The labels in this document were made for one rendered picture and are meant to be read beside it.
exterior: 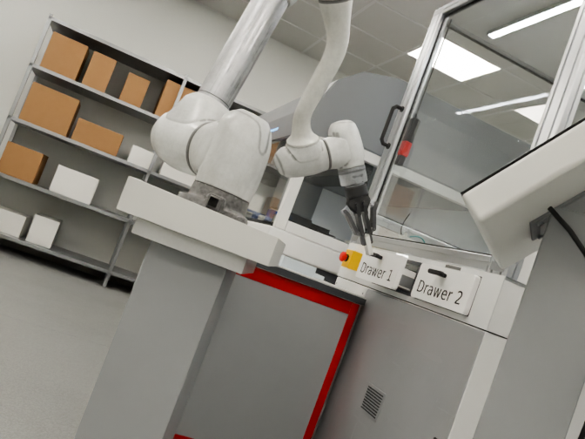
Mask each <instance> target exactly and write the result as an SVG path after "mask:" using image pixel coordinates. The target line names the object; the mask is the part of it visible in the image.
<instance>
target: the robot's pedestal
mask: <svg viewBox="0 0 585 439"><path fill-rule="evenodd" d="M131 232H132V233H134V234H136V235H139V236H141V237H144V238H147V239H148V240H151V243H150V245H149V247H148V249H147V252H146V255H145V258H144V260H143V263H142V265H141V267H140V269H139V272H138V276H137V278H136V280H135V283H134V285H133V288H132V290H131V294H130V296H129V299H128V301H127V303H126V305H125V308H124V312H123V314H122V316H121V319H120V321H119V323H118V327H117V329H116V332H115V334H114V336H113V339H112V341H111V345H110V347H109V349H108V352H107V355H106V357H105V359H104V363H103V365H102V367H101V369H100V372H99V375H98V377H97V380H96V383H95V385H94V388H93V390H92V392H91V396H90V399H89V401H88V403H87V405H86V408H85V410H84V413H83V416H82V419H81V421H80V423H79V425H78V428H77V432H76V434H75V436H74V439H173V437H174V435H175V432H176V430H177V427H178V424H179V421H180V419H181V416H182V414H183V412H184V409H185V405H186V403H187V401H188V398H189V395H190V393H191V391H192V387H193V384H194V382H195V380H196V377H197V375H198V372H199V369H200V366H201V364H202V361H203V359H204V357H205V353H206V350H207V348H208V346H209V343H210V340H211V338H212V335H213V332H214V329H215V327H216V325H217V322H218V320H219V316H220V314H221V311H222V309H223V306H224V304H225V300H226V298H227V295H228V293H229V291H230V288H231V285H232V282H233V280H234V277H235V274H236V273H238V274H253V272H254V269H255V267H256V265H257V262H256V261H253V260H249V259H247V258H244V257H242V256H239V255H237V254H235V253H231V252H228V251H226V250H224V249H221V248H218V247H215V246H212V245H210V244H207V243H205V242H203V241H200V240H196V239H194V238H192V237H189V236H186V235H184V234H182V233H178V232H175V231H173V230H171V229H168V228H166V227H163V226H160V225H157V224H154V223H152V222H150V221H148V220H145V219H141V218H139V217H137V219H136V221H135V224H134V227H133V228H132V231H131Z"/></svg>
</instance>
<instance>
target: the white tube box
mask: <svg viewBox="0 0 585 439"><path fill-rule="evenodd" d="M279 265H280V266H282V267H286V268H288V269H291V270H293V271H295V272H298V273H301V274H304V275H307V276H309V277H312V278H313V276H314V275H315V272H316V269H317V267H312V266H310V265H307V264H306V263H303V262H300V261H298V260H294V259H292V258H289V257H286V256H285V255H282V256H281V258H280V261H279Z"/></svg>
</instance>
